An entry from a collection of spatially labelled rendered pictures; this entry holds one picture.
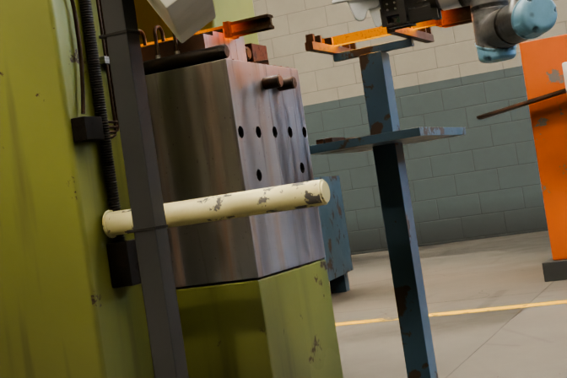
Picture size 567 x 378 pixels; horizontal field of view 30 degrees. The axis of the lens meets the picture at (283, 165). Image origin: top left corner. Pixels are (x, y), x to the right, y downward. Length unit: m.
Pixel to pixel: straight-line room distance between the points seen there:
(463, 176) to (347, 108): 1.30
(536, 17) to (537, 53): 3.73
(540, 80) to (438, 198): 4.42
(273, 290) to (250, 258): 0.10
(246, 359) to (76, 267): 0.41
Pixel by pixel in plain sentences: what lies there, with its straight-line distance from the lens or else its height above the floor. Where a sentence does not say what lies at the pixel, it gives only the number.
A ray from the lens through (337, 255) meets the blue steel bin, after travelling 6.35.
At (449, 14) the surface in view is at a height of 1.00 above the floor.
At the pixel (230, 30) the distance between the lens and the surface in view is 2.29.
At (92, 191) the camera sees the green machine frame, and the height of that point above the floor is 0.69.
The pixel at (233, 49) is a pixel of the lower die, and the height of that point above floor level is 0.96.
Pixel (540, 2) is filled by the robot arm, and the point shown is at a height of 0.90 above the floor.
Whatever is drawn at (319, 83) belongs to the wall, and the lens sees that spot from 10.30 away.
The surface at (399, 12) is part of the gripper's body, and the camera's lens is 2.14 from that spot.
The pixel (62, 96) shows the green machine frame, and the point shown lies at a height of 0.86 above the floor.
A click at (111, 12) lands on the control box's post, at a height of 0.96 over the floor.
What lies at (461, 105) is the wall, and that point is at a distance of 9.90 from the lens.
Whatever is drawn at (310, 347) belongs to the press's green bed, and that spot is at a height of 0.29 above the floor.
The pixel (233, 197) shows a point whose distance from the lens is 1.87.
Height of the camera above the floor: 0.62
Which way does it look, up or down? 2 degrees up
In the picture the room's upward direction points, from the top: 8 degrees counter-clockwise
